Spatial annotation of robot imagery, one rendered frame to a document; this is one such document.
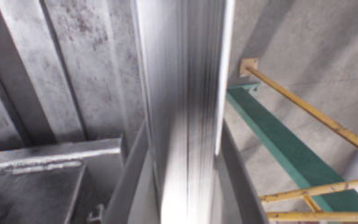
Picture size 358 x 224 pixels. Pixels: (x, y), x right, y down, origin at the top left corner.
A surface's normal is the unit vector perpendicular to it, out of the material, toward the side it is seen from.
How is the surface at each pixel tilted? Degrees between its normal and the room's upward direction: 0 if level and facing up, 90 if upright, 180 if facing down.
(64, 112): 0
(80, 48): 0
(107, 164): 0
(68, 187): 90
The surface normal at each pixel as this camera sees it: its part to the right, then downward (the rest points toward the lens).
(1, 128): 0.16, 0.50
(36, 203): -0.02, -0.86
